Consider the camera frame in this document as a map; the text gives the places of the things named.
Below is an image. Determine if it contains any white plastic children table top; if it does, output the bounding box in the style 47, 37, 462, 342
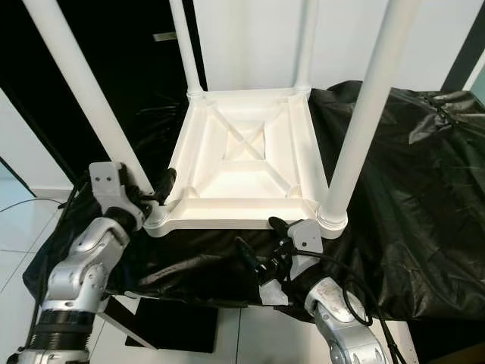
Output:
144, 87, 348, 238

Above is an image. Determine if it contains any white tapered table leg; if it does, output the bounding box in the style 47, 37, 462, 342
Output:
168, 0, 206, 100
21, 0, 155, 202
317, 0, 424, 233
293, 0, 321, 96

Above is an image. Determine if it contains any white support table leg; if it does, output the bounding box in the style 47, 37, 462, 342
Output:
214, 307, 237, 364

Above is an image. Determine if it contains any black under-table panel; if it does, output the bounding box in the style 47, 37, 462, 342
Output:
102, 296, 217, 355

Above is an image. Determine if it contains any black plastic cover sheet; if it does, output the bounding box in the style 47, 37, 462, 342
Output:
21, 80, 485, 328

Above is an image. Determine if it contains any black door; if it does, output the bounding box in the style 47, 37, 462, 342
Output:
0, 0, 206, 199

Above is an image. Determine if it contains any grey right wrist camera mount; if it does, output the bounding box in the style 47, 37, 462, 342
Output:
288, 220, 325, 278

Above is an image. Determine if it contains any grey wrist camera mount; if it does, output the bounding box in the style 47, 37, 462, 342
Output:
288, 220, 325, 278
89, 162, 146, 229

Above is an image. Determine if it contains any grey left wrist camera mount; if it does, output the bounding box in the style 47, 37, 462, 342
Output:
89, 162, 146, 229

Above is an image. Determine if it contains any black floor cable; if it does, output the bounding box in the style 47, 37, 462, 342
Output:
0, 198, 63, 214

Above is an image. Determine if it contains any dark window frame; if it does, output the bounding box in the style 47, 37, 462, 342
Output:
443, 36, 485, 93

